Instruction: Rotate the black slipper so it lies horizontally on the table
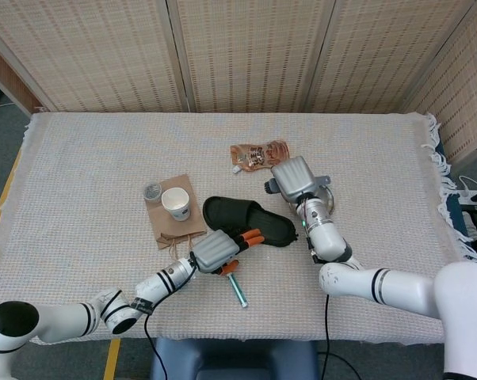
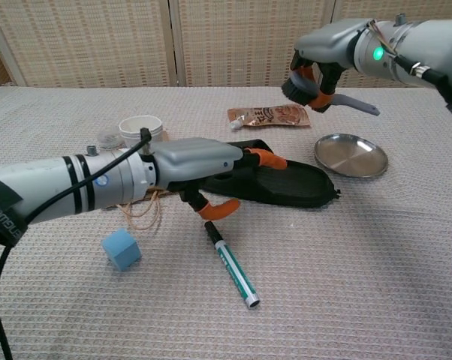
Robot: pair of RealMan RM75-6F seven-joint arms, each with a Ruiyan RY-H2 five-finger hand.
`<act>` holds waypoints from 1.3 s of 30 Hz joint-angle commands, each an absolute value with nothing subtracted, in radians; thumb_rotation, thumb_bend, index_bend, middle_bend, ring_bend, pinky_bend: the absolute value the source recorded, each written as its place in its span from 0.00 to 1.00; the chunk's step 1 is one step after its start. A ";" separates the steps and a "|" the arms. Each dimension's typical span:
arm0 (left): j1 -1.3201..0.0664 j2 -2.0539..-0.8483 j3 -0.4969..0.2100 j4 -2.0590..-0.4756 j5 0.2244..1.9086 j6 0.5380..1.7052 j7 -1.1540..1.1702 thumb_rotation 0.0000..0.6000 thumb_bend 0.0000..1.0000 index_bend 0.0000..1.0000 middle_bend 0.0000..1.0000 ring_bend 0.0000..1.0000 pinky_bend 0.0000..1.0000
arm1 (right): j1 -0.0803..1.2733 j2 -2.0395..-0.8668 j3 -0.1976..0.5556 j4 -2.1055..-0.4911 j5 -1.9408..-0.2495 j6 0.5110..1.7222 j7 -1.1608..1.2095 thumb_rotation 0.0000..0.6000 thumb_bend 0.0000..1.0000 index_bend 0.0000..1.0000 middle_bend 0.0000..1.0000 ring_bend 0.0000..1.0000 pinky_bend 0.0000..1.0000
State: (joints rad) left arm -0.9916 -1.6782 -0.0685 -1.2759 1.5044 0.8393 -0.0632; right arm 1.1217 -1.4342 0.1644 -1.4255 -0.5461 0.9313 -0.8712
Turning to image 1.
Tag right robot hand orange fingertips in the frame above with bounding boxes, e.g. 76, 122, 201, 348
263, 156, 319, 203

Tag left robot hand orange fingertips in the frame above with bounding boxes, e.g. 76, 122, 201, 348
192, 228, 265, 276

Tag black rubber slipper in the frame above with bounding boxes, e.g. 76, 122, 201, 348
202, 196, 300, 249

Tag round steel plate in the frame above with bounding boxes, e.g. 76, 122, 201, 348
288, 184, 337, 218

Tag orange sauce pouch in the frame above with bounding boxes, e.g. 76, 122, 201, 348
229, 139, 292, 175

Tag green white marker pen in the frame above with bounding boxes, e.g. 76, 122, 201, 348
221, 272, 250, 310

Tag white paper cup blue flower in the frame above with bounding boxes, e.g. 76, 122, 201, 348
161, 187, 193, 222

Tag brown paper bag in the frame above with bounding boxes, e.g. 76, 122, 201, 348
144, 173, 208, 264

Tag bamboo folding screen panel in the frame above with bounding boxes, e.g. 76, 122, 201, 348
305, 0, 475, 114
0, 0, 186, 113
166, 0, 337, 114
404, 0, 477, 163

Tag white woven tablecloth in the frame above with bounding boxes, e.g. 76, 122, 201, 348
0, 112, 477, 344

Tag white power strip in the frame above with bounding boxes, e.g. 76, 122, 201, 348
458, 176, 477, 207

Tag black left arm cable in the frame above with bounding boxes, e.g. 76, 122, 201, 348
142, 310, 163, 380

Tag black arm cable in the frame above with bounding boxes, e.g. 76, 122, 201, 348
142, 310, 163, 380
316, 292, 361, 380

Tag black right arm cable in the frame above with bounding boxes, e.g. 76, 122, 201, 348
316, 292, 361, 380

